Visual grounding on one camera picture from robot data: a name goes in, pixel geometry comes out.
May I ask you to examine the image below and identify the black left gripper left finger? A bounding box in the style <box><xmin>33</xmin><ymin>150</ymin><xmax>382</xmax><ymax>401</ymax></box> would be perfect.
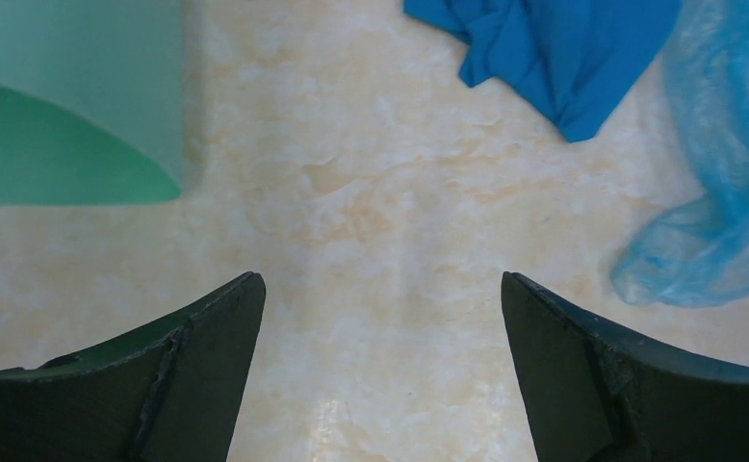
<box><xmin>0</xmin><ymin>272</ymin><xmax>266</xmax><ymax>461</ymax></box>

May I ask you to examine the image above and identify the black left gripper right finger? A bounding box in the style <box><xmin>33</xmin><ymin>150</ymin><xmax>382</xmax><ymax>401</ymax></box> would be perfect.
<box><xmin>502</xmin><ymin>272</ymin><xmax>749</xmax><ymax>461</ymax></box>

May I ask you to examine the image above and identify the light blue translucent plastic bag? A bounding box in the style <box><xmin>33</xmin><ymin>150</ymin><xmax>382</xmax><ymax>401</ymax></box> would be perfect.
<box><xmin>610</xmin><ymin>1</ymin><xmax>749</xmax><ymax>308</ymax></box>

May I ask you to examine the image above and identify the green plastic trash bin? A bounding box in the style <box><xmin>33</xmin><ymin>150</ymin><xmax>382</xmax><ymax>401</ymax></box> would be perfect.
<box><xmin>0</xmin><ymin>1</ymin><xmax>185</xmax><ymax>205</ymax></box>

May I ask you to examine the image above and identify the dark blue crumpled bag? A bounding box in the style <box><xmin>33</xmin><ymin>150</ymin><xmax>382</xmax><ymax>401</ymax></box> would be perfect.
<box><xmin>403</xmin><ymin>0</ymin><xmax>682</xmax><ymax>142</ymax></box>

